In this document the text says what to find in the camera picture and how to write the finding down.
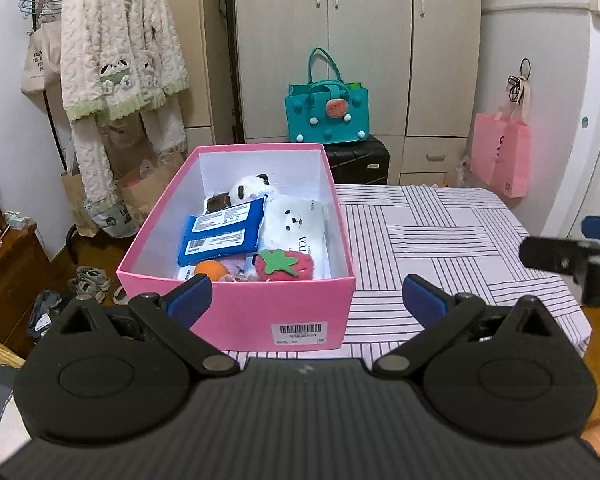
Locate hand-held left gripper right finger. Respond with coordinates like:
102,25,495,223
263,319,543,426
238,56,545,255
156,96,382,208
373,273,557,380

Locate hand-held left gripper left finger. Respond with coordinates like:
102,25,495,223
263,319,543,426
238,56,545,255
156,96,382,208
55,274,241,379

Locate orange makeup sponge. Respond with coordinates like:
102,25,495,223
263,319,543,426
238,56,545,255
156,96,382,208
194,259,231,284

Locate purple plush toy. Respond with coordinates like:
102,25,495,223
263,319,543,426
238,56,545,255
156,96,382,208
220,255,261,279

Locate pink cardboard box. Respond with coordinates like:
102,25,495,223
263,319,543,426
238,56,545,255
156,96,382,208
116,143,357,352

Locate blue tissue packet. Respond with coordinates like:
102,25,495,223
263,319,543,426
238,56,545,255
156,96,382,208
176,197,266,268

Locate red strawberry plush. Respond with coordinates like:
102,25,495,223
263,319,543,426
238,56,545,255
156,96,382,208
255,248,317,281

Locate white round plush toy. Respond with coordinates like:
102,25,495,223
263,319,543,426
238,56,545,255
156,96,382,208
228,173,276,206

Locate white tissue packet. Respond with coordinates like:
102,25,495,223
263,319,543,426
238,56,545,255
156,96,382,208
252,194,331,281

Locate striped tablecloth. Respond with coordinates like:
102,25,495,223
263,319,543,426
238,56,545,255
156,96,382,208
230,184,592,362

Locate pink paper bag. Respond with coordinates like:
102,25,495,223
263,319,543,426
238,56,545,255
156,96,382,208
468,105,533,199

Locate white printed bag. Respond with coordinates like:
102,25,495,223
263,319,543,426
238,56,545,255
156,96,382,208
87,199,141,239

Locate brown paper bag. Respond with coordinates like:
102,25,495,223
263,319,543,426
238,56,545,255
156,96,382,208
117,157,186,226
61,149,104,239

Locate white plastic bag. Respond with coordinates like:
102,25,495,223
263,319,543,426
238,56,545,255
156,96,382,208
449,157,474,189

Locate black floor bag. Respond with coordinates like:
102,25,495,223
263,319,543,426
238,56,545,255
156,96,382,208
27,289,69,344

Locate black suitcase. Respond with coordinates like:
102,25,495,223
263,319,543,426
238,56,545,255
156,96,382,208
322,134,391,186

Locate wooden side cabinet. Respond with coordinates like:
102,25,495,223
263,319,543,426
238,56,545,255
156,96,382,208
0,220,57,357

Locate teal felt handbag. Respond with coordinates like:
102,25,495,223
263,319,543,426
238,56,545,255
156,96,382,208
285,47,370,144

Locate beige tall cabinet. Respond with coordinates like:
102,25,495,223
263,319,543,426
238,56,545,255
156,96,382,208
165,0,237,162

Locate black clothes rack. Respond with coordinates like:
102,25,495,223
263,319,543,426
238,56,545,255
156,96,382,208
32,0,246,262

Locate grey three-door wardrobe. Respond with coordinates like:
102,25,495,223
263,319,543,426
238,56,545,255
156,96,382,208
230,0,482,187

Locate cream fluffy cardigan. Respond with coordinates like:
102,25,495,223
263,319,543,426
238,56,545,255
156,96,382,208
60,0,190,214

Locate beige tote bag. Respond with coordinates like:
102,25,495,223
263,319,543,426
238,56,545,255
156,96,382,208
20,0,69,96

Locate black hair ties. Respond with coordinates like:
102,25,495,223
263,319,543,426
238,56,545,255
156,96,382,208
506,58,533,107

